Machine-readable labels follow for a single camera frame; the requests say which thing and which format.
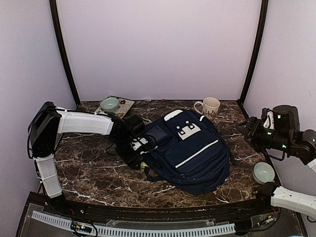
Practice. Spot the yellow highlighter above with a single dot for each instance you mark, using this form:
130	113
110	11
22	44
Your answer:
143	165

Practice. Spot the grey slotted cable duct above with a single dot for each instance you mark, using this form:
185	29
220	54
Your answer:
131	229

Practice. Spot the black frame post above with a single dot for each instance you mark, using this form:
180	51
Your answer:
255	51
62	51

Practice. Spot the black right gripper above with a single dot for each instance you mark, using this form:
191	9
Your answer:
252	121

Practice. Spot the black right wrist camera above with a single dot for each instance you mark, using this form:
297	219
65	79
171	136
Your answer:
281	118

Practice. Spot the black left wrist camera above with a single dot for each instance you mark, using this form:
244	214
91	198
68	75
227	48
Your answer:
135	125

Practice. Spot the left black frame post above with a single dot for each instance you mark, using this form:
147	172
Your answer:
62	51

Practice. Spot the black front rail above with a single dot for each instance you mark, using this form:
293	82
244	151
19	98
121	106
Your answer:
224	212

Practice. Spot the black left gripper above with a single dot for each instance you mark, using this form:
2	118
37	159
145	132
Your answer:
132	160

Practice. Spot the pale green bowl on plate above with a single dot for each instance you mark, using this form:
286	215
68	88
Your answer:
109	104

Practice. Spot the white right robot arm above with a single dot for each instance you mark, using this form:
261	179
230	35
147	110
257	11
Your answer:
293	153

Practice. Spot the navy blue student backpack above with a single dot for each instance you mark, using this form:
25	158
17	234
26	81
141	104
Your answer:
187	151

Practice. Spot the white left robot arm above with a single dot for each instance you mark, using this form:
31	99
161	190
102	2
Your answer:
51	121

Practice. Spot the cream floral mug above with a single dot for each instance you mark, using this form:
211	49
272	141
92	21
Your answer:
209	107

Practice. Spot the pale green bowl right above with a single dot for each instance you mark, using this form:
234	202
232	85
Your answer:
263	173

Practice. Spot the square floral plate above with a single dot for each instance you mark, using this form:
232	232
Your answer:
124	106

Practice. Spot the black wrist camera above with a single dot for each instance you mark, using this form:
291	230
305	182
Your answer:
135	125
281	118

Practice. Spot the right black frame post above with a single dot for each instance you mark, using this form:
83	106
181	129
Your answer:
255	51

